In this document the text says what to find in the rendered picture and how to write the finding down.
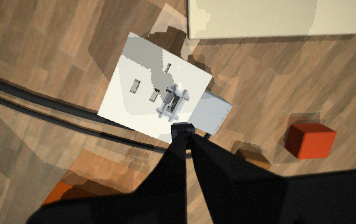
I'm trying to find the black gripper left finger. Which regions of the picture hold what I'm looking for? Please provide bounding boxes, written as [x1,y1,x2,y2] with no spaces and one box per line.
[26,135,187,224]

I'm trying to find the beige flat rectangular sheet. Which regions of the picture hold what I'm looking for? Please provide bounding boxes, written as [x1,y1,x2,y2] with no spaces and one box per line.
[188,0,356,40]

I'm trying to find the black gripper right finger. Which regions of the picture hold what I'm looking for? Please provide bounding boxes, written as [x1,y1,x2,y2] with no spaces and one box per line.
[190,134,356,224]

